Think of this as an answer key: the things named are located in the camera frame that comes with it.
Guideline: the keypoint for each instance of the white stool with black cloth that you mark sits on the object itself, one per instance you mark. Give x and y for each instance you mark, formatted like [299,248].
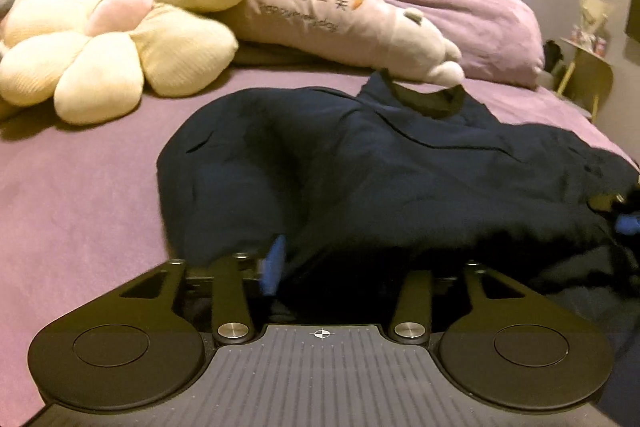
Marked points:
[554,66]

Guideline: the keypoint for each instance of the bouquet on side table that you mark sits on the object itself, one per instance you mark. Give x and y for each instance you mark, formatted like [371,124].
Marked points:
[589,33]

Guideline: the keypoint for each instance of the navy blue zip jacket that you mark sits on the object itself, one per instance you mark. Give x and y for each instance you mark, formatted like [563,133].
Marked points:
[364,188]

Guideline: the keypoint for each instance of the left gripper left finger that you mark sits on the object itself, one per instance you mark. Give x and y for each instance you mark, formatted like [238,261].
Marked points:
[232,322]

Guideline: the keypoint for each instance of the long pink plush toy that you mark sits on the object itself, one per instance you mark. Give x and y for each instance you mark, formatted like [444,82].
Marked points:
[362,33]

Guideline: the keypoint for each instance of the pink bed pillow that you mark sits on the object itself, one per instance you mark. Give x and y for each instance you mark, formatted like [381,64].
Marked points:
[500,40]

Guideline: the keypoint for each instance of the yellow flower plush pillow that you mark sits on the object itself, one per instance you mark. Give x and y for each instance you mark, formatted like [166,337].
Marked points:
[93,58]

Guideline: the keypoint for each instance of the pink bed blanket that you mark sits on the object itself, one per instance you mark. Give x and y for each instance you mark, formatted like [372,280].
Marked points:
[80,212]

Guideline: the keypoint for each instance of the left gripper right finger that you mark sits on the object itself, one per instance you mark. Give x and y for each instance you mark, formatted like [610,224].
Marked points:
[412,320]

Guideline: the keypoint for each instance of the grey footed pink plush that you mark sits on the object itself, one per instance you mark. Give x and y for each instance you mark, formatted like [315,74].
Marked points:
[5,7]

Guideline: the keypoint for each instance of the wall mounted television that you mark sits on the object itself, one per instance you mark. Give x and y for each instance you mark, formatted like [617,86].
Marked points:
[632,28]

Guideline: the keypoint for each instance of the yellow side table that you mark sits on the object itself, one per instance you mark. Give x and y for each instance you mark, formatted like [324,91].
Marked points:
[587,82]

